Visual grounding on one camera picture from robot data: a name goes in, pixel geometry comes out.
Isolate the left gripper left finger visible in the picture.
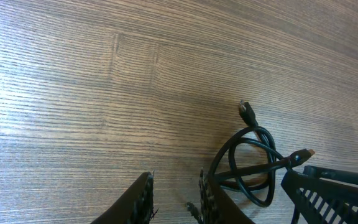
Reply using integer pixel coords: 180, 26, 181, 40
91, 172, 154, 224

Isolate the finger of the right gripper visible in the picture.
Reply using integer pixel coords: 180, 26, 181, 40
282, 166, 358, 224

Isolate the black cable bundle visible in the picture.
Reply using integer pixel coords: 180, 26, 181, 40
208, 99, 316, 208

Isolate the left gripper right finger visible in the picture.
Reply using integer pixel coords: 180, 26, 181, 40
199, 169, 254, 224

